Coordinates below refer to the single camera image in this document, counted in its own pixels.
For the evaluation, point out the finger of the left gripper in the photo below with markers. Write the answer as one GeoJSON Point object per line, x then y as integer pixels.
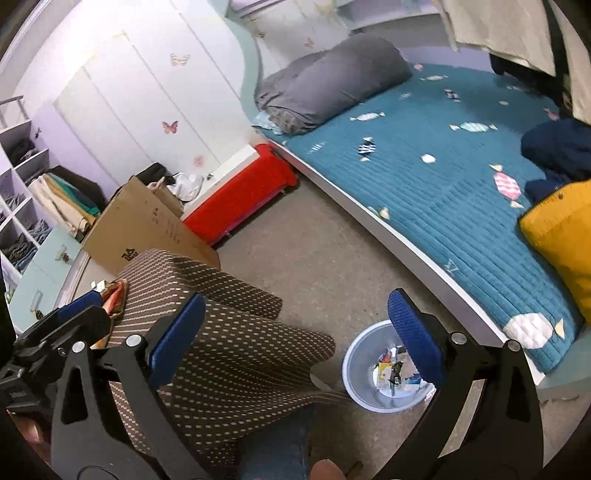
{"type": "Point", "coordinates": [77, 306]}

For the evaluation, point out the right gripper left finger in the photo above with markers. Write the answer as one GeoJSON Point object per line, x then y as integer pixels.
{"type": "Point", "coordinates": [89, 440]}

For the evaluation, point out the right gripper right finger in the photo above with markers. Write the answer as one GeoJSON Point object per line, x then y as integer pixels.
{"type": "Point", "coordinates": [484, 421]}

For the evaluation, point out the yellow white carton trash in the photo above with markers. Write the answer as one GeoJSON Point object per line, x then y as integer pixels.
{"type": "Point", "coordinates": [384, 374]}

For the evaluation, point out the light blue plastic trash bin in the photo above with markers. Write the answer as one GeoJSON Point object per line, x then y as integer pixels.
{"type": "Point", "coordinates": [381, 343]}

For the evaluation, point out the person's left hand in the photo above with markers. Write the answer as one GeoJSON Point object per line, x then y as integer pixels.
{"type": "Point", "coordinates": [34, 435]}

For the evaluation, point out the mint green cabinet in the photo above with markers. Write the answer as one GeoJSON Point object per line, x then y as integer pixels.
{"type": "Point", "coordinates": [43, 279]}

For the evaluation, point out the hanging beige clothes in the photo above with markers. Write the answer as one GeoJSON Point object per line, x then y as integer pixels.
{"type": "Point", "coordinates": [66, 204]}

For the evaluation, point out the brown cardboard box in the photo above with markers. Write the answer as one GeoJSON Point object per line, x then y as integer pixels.
{"type": "Point", "coordinates": [134, 221]}

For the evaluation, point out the white cube shelf unit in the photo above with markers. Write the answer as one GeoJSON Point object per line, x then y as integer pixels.
{"type": "Point", "coordinates": [24, 225]}

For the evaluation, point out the white plastic bag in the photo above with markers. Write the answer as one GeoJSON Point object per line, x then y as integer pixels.
{"type": "Point", "coordinates": [186, 187]}

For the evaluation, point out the red storage bench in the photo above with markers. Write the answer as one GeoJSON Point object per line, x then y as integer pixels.
{"type": "Point", "coordinates": [242, 196]}

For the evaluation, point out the yellow cushion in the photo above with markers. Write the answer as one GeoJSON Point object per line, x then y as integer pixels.
{"type": "Point", "coordinates": [559, 229]}

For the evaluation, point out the white wardrobe with butterflies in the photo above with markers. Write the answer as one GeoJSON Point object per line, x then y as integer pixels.
{"type": "Point", "coordinates": [136, 82]}

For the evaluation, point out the teal quilted bed mattress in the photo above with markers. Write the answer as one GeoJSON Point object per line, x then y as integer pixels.
{"type": "Point", "coordinates": [438, 159]}

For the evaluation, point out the grey folded duvet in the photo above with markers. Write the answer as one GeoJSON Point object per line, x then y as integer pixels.
{"type": "Point", "coordinates": [319, 86]}

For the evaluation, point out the navy blue blanket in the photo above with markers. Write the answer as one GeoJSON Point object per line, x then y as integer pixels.
{"type": "Point", "coordinates": [561, 149]}

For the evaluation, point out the hanging beige towel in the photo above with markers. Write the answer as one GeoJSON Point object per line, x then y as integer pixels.
{"type": "Point", "coordinates": [549, 36]}

